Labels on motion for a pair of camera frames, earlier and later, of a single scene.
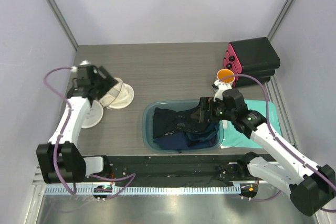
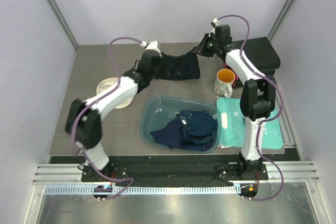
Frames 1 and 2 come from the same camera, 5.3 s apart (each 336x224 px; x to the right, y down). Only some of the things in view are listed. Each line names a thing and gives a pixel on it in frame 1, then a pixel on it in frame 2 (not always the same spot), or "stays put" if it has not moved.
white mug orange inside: x=226 y=76 stays put
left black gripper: x=109 y=82 to x=159 y=61
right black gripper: x=206 y=103 to x=200 y=49
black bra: x=166 y=121 to x=181 y=67
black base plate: x=173 y=170 stays put
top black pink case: x=253 y=54 stays put
